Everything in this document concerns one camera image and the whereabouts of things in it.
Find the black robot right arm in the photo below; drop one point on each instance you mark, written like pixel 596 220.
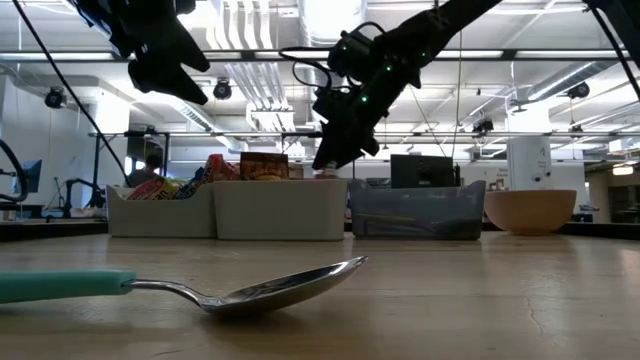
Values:
pixel 435 25

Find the black ceiling camera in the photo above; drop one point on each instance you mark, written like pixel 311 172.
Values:
pixel 222 90
pixel 579 90
pixel 55 97
pixel 482 125

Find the black background frame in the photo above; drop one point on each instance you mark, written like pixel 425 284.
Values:
pixel 250 134

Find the smoky dark plastic bin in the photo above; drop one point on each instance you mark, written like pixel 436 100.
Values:
pixel 415 205

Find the black monitor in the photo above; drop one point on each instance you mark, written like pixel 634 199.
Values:
pixel 422 172

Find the blue-lit monitor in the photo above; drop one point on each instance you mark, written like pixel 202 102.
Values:
pixel 34 176

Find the person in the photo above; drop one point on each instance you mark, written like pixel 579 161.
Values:
pixel 145 174

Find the white column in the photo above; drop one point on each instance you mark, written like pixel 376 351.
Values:
pixel 529 160

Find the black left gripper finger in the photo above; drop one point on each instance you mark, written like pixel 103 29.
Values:
pixel 170 82
pixel 192 50

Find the peach bowl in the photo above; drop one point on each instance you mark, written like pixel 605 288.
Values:
pixel 530 210

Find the brown snack pouch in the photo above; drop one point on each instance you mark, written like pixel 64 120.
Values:
pixel 264 166

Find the red orange ramen pack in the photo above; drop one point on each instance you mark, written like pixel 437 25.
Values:
pixel 220 169

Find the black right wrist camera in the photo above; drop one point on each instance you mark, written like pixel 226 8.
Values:
pixel 352 52

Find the blue yellow ramen pack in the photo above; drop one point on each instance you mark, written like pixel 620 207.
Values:
pixel 192 187

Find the light grey plastic bin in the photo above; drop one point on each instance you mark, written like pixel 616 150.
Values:
pixel 280 210
pixel 160 217

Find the black overhead crossbar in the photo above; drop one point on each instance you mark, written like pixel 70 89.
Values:
pixel 510 54

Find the glowing wall lamp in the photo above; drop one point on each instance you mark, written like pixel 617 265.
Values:
pixel 623 170

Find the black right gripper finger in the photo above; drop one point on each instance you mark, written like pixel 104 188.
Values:
pixel 365 147
pixel 332 150

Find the lime chili shrimp ramen pack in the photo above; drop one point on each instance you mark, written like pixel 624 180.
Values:
pixel 152 190

